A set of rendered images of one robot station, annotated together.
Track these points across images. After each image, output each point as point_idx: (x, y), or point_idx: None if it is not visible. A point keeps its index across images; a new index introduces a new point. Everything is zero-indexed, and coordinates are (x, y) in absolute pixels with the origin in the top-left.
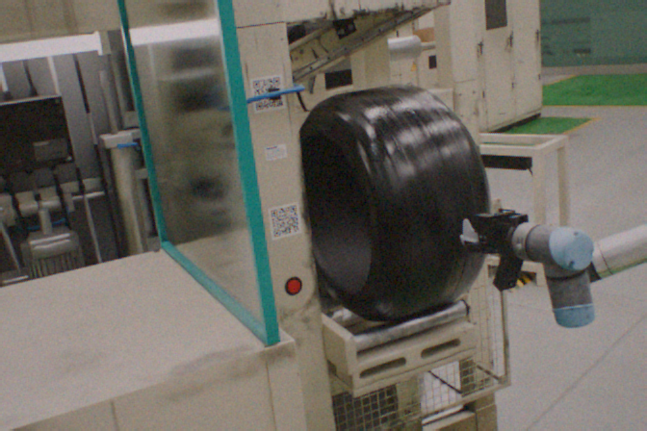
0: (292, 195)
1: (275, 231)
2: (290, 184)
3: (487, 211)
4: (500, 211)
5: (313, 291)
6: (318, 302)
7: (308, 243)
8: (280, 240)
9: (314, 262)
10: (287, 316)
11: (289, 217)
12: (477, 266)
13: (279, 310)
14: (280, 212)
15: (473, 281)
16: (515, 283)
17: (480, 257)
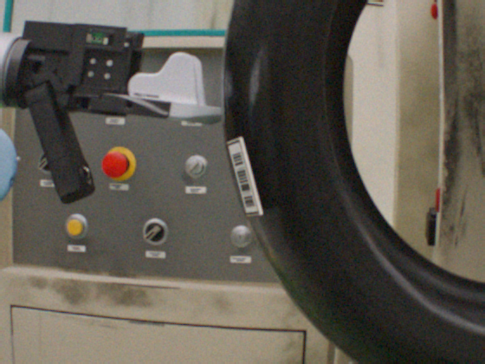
0: (441, 24)
1: (440, 84)
2: (440, 3)
3: (224, 63)
4: (120, 33)
5: (439, 226)
6: (438, 252)
7: (443, 123)
8: (441, 104)
9: (444, 165)
10: (435, 255)
11: (441, 64)
12: (249, 227)
13: (436, 236)
14: (440, 51)
15: (288, 294)
16: (57, 190)
17: (240, 201)
